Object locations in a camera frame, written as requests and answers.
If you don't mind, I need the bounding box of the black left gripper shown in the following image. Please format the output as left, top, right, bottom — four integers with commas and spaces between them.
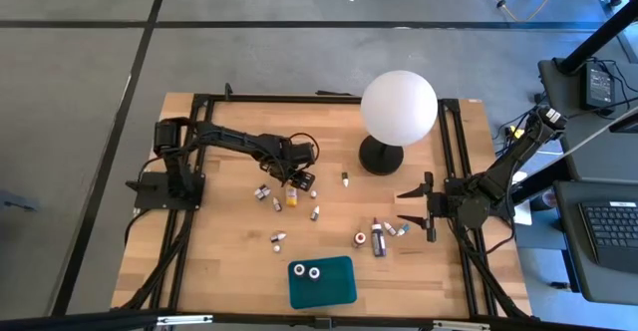
258, 132, 319, 191

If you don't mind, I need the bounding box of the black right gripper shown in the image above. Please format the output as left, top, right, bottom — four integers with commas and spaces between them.
397, 170, 453, 243

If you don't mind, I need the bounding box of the large purple food coloring bottle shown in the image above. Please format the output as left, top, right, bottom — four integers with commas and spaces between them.
370, 216, 388, 258

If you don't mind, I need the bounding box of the white globe lamp black base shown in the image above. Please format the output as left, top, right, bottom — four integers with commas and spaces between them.
358, 70, 440, 176

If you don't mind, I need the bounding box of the white paper sheet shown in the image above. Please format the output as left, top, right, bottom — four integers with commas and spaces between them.
511, 170, 532, 225

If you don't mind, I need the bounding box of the black desk leg bar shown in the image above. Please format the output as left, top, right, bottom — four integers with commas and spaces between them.
511, 160, 570, 203

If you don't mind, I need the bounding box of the grey side desk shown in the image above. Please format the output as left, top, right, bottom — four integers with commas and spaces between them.
537, 57, 638, 182

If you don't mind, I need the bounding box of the grey laptop black keyboard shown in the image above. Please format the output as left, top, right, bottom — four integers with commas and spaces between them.
552, 179, 638, 306

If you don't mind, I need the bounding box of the black power adapter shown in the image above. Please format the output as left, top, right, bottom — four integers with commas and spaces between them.
583, 60, 617, 111

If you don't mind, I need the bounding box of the black stand pole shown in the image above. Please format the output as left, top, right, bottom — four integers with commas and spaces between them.
561, 0, 638, 76

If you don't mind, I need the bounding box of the black crossbar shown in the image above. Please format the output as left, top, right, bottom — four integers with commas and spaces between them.
0, 308, 638, 331

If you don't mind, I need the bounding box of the dark grey floor object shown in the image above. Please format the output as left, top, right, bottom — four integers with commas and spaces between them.
0, 188, 39, 213

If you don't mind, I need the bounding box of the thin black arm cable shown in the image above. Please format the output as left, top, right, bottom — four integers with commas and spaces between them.
480, 170, 518, 256
286, 131, 321, 166

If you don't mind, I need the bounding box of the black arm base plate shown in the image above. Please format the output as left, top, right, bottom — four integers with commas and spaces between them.
443, 175, 517, 221
125, 170, 206, 211

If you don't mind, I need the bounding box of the black aluminium table frame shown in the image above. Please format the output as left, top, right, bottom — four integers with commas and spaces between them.
112, 82, 532, 322

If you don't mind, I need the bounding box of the black cable bundle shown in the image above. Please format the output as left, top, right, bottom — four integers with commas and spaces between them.
117, 209, 194, 313
458, 220, 530, 320

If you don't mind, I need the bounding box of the silver metal bracket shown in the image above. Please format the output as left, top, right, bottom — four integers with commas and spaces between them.
432, 320, 492, 331
157, 314, 214, 327

